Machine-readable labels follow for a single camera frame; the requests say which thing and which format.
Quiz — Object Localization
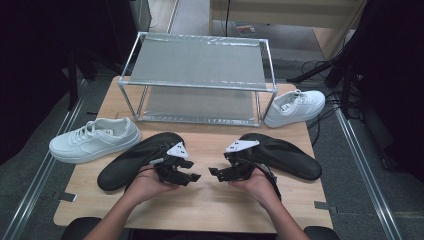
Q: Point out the person's right leg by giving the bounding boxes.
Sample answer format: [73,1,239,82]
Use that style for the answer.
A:
[303,225,341,240]

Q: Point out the light wooden cabinet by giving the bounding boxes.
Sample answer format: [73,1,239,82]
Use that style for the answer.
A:
[209,0,367,62]

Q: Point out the metal shoe rack grey shelves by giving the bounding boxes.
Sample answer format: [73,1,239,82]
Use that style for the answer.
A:
[117,31,279,128]

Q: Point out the thin black hanging cable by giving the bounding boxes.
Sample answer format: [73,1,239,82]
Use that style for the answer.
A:
[225,0,232,37]

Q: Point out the grey tape strip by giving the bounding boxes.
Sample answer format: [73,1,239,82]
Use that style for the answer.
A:
[52,191,78,203]
[313,200,338,215]

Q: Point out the person's leg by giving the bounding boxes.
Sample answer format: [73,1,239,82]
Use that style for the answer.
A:
[60,216,103,240]
[303,225,341,240]

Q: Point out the red book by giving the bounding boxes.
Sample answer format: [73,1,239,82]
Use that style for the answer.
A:
[234,22,257,37]

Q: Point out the dark curtain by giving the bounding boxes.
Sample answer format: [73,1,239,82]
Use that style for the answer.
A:
[333,0,424,183]
[0,0,135,166]

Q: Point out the black stand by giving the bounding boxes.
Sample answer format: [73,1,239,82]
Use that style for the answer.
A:
[286,49,359,118]
[66,49,80,112]

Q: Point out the person's dark clothing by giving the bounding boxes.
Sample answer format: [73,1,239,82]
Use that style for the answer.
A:
[128,229,278,240]

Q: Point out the white sneaker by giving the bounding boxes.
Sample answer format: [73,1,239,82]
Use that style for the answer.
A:
[263,88,327,129]
[48,116,142,164]

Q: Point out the person's left leg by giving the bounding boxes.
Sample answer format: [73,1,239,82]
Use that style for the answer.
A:
[60,216,103,240]

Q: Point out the black slipper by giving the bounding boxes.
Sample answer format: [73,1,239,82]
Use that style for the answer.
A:
[96,131,186,192]
[239,132,323,182]

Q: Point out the right hand-held gripper black cable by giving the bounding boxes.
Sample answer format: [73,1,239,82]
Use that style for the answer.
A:
[245,158,283,202]

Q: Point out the black floor cables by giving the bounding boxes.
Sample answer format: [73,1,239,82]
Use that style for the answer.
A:
[300,59,365,148]

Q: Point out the person's right hand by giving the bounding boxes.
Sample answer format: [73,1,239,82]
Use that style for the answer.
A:
[229,167,280,211]

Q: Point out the person's left hand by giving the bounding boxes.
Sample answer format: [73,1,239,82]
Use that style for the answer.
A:
[123,165,181,206]

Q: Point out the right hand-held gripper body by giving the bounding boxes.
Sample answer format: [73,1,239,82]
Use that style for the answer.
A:
[225,139,261,183]

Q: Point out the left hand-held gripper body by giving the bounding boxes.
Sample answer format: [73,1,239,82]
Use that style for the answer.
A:
[148,141,190,185]

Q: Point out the metal floor rail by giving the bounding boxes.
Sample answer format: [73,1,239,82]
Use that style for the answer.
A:
[165,0,181,34]
[0,79,88,240]
[334,109,403,240]

